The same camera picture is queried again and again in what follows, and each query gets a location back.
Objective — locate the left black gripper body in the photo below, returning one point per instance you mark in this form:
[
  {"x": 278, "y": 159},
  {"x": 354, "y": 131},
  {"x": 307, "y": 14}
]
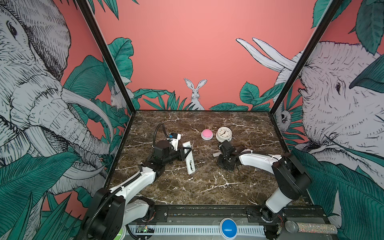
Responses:
[{"x": 177, "y": 155}]

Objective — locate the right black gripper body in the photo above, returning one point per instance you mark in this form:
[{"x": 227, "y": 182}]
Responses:
[{"x": 224, "y": 162}]

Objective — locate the white remote control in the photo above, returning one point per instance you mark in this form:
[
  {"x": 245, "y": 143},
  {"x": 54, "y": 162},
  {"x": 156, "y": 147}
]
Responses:
[{"x": 190, "y": 160}]

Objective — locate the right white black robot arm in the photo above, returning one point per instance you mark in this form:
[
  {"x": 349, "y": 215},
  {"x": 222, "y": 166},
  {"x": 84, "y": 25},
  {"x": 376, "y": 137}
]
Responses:
[{"x": 291, "y": 176}]

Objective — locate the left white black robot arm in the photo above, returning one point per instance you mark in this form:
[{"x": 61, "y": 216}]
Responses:
[{"x": 112, "y": 209}]

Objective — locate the pink push button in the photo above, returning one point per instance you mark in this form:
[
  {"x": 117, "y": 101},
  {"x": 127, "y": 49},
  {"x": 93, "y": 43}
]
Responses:
[{"x": 207, "y": 134}]

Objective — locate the white round alarm clock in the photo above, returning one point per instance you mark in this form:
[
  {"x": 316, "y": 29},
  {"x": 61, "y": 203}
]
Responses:
[{"x": 224, "y": 134}]

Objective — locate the blue push button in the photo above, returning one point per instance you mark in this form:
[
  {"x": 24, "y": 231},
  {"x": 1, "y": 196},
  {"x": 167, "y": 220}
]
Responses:
[{"x": 228, "y": 229}]

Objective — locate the small green circuit board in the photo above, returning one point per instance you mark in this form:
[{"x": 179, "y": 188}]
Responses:
[{"x": 145, "y": 229}]

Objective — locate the glittery silver microphone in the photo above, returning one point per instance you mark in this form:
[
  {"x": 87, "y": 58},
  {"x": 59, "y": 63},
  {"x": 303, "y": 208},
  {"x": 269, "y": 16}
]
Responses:
[{"x": 314, "y": 228}]

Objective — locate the green push button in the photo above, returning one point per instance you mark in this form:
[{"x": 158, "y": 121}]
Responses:
[{"x": 121, "y": 234}]

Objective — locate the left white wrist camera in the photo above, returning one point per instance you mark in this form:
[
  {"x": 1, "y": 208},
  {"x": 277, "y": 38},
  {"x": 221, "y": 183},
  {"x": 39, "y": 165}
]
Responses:
[{"x": 174, "y": 140}]

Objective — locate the black front mounting rail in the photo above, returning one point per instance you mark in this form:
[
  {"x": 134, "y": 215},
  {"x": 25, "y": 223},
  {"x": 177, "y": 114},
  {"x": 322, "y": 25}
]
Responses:
[{"x": 249, "y": 213}]

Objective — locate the white slotted cable duct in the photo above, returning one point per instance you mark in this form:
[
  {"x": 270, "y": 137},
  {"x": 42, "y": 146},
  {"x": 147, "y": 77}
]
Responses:
[{"x": 176, "y": 230}]

